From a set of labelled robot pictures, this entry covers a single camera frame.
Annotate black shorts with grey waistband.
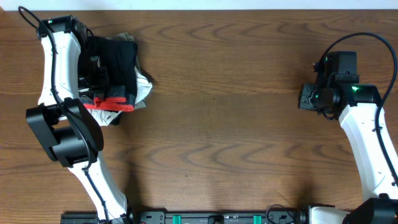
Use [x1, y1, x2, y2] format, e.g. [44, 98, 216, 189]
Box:
[79, 36, 137, 105]

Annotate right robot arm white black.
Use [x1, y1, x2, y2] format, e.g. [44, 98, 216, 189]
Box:
[298, 83, 397, 224]

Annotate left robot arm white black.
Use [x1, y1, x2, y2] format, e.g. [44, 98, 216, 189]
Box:
[26, 15, 138, 223]

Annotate white shirt with black print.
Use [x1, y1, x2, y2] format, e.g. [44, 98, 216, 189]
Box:
[85, 68, 153, 126]

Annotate grey-beige folded garment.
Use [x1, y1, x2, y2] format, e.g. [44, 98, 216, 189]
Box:
[107, 32, 152, 109]

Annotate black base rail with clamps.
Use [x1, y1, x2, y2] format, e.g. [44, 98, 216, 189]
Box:
[60, 204, 311, 224]

